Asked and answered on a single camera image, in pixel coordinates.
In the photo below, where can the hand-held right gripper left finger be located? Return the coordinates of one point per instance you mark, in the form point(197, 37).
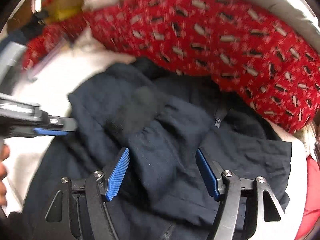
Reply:
point(117, 175)

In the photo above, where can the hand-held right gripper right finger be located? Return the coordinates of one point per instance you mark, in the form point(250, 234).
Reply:
point(206, 172)

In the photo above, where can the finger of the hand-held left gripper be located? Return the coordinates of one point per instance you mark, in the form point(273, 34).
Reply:
point(58, 126)

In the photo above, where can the dark navy garment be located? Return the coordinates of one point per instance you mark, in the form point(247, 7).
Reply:
point(162, 142)

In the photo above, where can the person's left hand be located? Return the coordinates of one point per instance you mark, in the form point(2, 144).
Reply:
point(3, 180)

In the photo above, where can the white bed sheet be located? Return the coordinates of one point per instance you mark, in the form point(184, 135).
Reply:
point(50, 80)

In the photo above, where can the grey blurred object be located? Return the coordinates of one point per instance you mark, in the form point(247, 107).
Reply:
point(11, 60)

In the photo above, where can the cream cloth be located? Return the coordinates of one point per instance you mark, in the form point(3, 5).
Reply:
point(307, 138)

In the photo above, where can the plain red cloth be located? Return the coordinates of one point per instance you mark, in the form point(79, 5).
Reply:
point(312, 195)

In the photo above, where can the yellow object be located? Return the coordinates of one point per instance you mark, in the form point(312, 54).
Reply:
point(66, 13)

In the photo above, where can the grey padded cushion edge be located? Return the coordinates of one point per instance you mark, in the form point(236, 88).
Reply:
point(287, 7)

